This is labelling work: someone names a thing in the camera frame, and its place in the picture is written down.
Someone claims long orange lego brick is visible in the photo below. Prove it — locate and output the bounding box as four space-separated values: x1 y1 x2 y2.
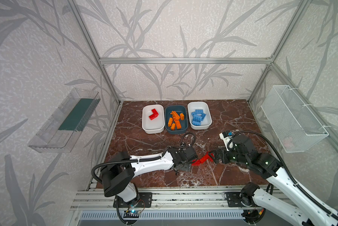
170 111 181 123

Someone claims white wire mesh basket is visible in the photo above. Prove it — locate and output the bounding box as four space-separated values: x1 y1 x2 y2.
261 85 329 153

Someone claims red lego brick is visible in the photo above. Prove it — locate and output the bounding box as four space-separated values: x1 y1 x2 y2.
192 160 202 166
152 109 159 117
149 115 157 120
200 153 214 163

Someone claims white plastic bin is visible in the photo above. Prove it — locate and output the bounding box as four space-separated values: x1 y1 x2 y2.
187 101 212 130
142 104 165 134

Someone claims right wiring bundle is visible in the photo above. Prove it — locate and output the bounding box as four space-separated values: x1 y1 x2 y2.
241 207 267 224

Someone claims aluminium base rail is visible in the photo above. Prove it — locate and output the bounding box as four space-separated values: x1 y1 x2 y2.
69 185 308 211

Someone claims clear plastic wall tray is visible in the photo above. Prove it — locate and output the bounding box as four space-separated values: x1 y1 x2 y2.
28 88 101 153

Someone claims aluminium cage frame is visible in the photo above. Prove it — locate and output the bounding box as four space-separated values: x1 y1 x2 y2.
63 1 338 163

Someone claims right white plastic bin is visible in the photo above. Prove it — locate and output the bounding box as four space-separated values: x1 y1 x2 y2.
187 101 212 130

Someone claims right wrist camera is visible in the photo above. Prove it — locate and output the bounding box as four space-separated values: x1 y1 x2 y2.
219 131 233 146

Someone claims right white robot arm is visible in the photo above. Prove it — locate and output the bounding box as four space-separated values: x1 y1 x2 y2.
209 131 338 226

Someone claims teal plastic bin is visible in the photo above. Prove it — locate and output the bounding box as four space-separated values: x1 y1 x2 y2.
164 105 188 135

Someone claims left green circuit board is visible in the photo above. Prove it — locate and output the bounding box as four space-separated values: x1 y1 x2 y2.
123 210 140 218

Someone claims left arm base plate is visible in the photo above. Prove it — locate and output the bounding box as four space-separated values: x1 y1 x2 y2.
113 192 153 208

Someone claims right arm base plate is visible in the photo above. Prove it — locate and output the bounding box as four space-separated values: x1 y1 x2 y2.
224 192 245 208

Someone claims left white plastic bin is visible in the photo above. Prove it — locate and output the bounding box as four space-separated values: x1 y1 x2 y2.
142 104 165 134

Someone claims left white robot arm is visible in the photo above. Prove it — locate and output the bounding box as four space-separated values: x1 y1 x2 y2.
91 132 198 206

